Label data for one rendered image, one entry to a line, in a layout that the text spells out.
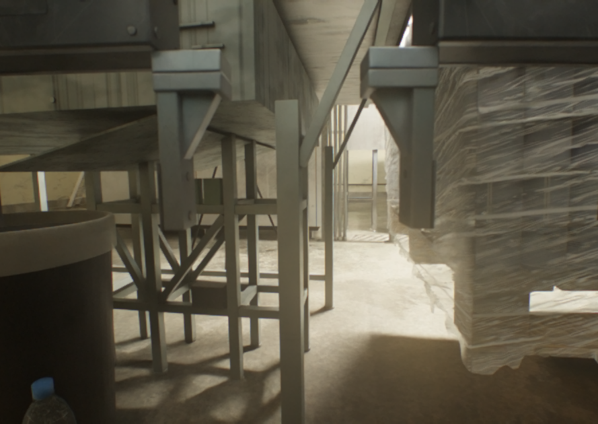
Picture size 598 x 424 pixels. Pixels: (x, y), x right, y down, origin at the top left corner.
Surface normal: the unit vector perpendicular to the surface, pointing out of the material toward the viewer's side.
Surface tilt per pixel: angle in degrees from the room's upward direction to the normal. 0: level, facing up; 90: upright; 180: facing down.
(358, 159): 90
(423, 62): 90
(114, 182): 90
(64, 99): 90
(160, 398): 0
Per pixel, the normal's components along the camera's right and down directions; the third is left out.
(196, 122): -0.01, 0.12
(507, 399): -0.01, -0.99
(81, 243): 0.94, 0.04
